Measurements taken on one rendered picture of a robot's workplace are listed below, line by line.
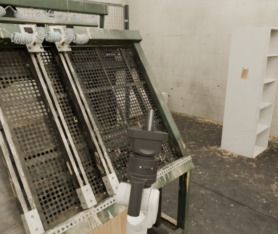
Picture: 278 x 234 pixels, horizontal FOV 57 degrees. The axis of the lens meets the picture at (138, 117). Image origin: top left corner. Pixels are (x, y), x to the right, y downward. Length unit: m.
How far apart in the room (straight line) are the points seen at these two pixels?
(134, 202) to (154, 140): 0.18
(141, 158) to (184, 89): 6.11
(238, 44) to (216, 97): 2.14
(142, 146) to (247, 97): 3.79
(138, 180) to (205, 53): 5.78
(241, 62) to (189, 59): 2.43
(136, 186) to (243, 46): 3.88
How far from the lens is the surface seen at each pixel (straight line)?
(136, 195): 0.72
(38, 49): 1.76
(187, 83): 6.73
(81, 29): 2.04
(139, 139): 0.72
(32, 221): 1.46
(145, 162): 0.72
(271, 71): 4.89
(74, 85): 1.78
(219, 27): 6.24
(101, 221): 1.64
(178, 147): 2.21
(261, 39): 4.32
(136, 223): 0.83
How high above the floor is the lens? 1.83
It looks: 16 degrees down
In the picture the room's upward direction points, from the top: straight up
